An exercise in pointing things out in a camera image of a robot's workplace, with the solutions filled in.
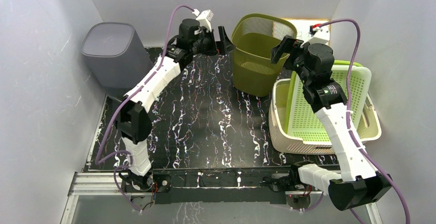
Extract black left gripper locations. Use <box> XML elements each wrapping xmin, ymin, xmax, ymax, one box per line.
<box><xmin>191</xmin><ymin>27</ymin><xmax>236</xmax><ymax>57</ymax></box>

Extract olive green slatted bin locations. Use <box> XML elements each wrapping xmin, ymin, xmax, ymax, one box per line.
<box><xmin>231</xmin><ymin>13</ymin><xmax>297</xmax><ymax>97</ymax></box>

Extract lime green perforated basket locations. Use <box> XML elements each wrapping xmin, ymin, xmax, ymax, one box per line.
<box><xmin>285</xmin><ymin>64</ymin><xmax>372</xmax><ymax>144</ymax></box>

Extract grey slatted bin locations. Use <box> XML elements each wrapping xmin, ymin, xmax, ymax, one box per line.
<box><xmin>81</xmin><ymin>22</ymin><xmax>153</xmax><ymax>100</ymax></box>

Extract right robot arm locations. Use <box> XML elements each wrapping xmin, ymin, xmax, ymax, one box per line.
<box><xmin>271</xmin><ymin>36</ymin><xmax>393</xmax><ymax>211</ymax></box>

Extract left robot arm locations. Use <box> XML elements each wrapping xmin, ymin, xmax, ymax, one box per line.
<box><xmin>115</xmin><ymin>18</ymin><xmax>235</xmax><ymax>191</ymax></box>

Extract yellow framed whiteboard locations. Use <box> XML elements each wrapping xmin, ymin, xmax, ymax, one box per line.
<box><xmin>283</xmin><ymin>18</ymin><xmax>331</xmax><ymax>46</ymax></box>

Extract cream perforated plastic basket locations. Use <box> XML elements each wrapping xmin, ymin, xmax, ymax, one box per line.
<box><xmin>268</xmin><ymin>79</ymin><xmax>382</xmax><ymax>155</ymax></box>

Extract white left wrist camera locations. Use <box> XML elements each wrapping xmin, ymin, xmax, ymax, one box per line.
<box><xmin>192</xmin><ymin>9</ymin><xmax>213</xmax><ymax>32</ymax></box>

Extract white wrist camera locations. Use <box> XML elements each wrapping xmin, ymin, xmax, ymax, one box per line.
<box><xmin>300</xmin><ymin>24</ymin><xmax>330</xmax><ymax>48</ymax></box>
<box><xmin>192</xmin><ymin>9</ymin><xmax>213</xmax><ymax>32</ymax></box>

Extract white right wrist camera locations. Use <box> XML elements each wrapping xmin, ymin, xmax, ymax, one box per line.
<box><xmin>300</xmin><ymin>24</ymin><xmax>330</xmax><ymax>48</ymax></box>

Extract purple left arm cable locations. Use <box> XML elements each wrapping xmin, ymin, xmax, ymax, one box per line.
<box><xmin>95</xmin><ymin>5</ymin><xmax>196</xmax><ymax>213</ymax></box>

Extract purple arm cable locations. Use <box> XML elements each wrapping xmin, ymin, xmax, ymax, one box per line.
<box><xmin>95</xmin><ymin>5</ymin><xmax>196</xmax><ymax>213</ymax></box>
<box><xmin>318</xmin><ymin>18</ymin><xmax>411</xmax><ymax>224</ymax></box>

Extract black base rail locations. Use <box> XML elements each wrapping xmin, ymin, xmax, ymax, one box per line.
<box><xmin>152</xmin><ymin>166</ymin><xmax>306</xmax><ymax>204</ymax></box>

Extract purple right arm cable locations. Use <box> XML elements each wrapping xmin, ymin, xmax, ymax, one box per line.
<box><xmin>318</xmin><ymin>18</ymin><xmax>411</xmax><ymax>224</ymax></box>

